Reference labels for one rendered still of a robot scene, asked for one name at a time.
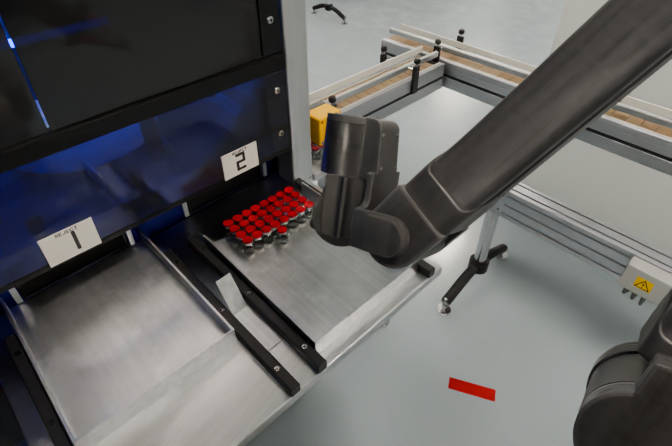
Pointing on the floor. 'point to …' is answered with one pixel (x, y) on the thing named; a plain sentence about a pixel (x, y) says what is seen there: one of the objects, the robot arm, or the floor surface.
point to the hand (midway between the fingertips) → (355, 188)
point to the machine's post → (294, 58)
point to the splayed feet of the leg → (470, 277)
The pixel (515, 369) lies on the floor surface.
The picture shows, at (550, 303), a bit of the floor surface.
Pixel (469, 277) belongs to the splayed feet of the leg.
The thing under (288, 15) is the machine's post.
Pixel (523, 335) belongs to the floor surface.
